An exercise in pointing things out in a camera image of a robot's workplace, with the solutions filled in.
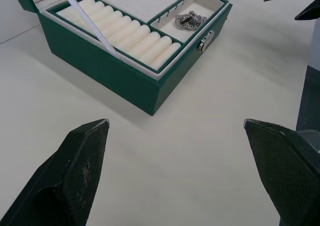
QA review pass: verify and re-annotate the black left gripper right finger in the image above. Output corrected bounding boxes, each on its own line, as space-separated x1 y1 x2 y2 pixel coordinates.
243 118 320 226

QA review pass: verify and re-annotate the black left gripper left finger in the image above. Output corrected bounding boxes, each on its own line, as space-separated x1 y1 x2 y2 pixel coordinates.
0 118 111 226

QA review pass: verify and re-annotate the silver box clasp lock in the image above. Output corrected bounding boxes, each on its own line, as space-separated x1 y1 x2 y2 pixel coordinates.
197 29 216 53

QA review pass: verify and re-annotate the silver rhinestone jewelry piece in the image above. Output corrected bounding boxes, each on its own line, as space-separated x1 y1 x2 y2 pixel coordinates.
175 10 209 32

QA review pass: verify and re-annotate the green jewelry box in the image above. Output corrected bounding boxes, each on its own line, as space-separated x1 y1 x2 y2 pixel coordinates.
16 0 234 117

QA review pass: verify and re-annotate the green cream jewelry tray insert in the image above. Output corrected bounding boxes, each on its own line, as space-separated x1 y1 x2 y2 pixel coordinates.
48 0 228 71

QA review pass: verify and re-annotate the white lid ribbon strap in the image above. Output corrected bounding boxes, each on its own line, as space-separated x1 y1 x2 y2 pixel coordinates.
56 0 129 63

